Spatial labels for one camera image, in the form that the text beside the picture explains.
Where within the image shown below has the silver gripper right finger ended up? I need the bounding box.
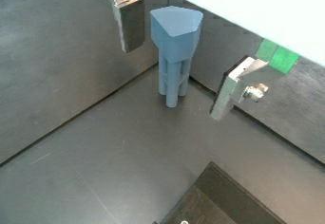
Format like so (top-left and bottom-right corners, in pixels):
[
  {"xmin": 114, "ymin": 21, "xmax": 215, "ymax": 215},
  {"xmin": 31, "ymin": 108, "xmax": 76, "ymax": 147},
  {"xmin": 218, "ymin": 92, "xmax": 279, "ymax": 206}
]
[{"xmin": 210, "ymin": 56, "xmax": 283, "ymax": 121}]

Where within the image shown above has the black curved holder stand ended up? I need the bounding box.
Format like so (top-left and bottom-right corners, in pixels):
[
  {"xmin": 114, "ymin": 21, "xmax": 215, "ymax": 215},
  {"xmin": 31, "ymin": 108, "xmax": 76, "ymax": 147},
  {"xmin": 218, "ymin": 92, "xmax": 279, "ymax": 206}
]
[{"xmin": 152, "ymin": 161, "xmax": 287, "ymax": 224}]

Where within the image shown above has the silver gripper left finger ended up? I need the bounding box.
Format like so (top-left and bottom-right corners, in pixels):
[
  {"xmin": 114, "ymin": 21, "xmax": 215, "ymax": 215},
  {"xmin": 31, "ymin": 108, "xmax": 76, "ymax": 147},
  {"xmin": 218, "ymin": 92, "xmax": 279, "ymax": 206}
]
[{"xmin": 111, "ymin": 0, "xmax": 144, "ymax": 53}]

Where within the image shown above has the blue three prong peg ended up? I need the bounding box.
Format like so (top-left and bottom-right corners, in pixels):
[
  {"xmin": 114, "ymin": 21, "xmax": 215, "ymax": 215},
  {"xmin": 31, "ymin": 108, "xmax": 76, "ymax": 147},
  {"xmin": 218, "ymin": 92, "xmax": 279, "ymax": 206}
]
[{"xmin": 150, "ymin": 6, "xmax": 203, "ymax": 107}]

